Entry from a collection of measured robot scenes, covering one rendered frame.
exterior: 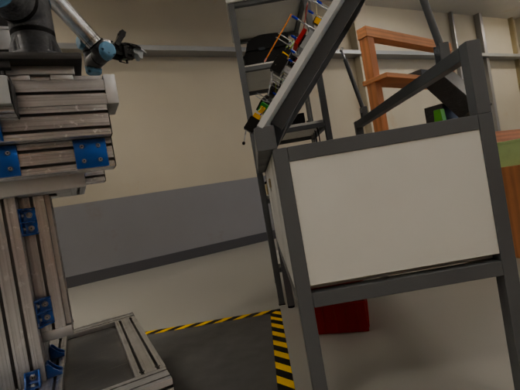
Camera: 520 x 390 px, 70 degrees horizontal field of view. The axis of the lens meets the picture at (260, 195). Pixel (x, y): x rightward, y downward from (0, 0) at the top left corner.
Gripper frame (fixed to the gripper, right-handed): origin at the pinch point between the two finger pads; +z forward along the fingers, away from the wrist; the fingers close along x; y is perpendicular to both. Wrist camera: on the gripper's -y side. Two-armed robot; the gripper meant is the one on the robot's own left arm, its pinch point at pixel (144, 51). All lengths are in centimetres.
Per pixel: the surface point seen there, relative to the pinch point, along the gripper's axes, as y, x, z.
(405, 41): -34, 61, 233
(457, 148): 90, 145, -3
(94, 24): -154, -235, 93
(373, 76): 3, 48, 180
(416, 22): -204, -35, 611
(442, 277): 124, 137, -8
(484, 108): 81, 152, 2
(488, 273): 125, 146, 0
